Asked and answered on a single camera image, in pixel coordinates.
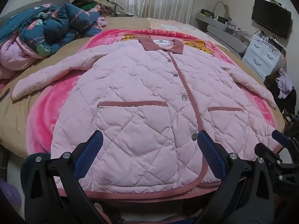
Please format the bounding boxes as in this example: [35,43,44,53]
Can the white striped curtain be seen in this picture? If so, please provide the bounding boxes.
[106,0,195,25]

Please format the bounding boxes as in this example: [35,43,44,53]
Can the pink printed blanket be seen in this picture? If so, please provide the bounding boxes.
[0,28,284,160]

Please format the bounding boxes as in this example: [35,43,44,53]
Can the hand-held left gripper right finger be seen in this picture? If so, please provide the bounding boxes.
[194,130,278,224]

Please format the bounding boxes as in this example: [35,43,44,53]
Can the dark clothes heap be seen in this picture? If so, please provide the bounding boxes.
[264,72,299,123]

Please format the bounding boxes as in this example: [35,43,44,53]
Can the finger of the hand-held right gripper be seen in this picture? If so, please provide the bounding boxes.
[255,142,284,166]
[272,130,299,150]

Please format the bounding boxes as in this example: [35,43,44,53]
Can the teal floral comforter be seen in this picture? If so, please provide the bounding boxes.
[0,3,108,80]

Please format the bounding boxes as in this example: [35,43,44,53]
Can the black flat television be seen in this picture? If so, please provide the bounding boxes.
[251,0,292,40]

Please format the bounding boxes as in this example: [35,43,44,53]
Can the light purple cloth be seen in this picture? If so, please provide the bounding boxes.
[276,69,295,99]

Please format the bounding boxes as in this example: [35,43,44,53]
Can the pile of dark clothes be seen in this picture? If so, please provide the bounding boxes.
[71,0,117,14]

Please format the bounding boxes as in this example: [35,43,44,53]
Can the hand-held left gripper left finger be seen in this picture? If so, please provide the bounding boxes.
[21,130,110,224]

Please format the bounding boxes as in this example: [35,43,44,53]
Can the clutter of small shelf things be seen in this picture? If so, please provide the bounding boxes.
[201,7,254,38]

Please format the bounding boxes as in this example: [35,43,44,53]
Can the grey padded headboard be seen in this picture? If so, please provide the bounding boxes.
[195,13,249,54]

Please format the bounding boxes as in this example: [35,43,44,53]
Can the white drawer cabinet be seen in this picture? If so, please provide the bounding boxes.
[242,34,286,80]

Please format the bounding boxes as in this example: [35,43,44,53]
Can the bed with tan sheet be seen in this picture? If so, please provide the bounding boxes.
[0,16,288,160]

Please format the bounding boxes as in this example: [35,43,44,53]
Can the pink quilted jacket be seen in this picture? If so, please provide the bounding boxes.
[11,38,283,193]

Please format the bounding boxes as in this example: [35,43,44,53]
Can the peach patterned sheet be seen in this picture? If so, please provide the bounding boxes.
[147,17,211,40]

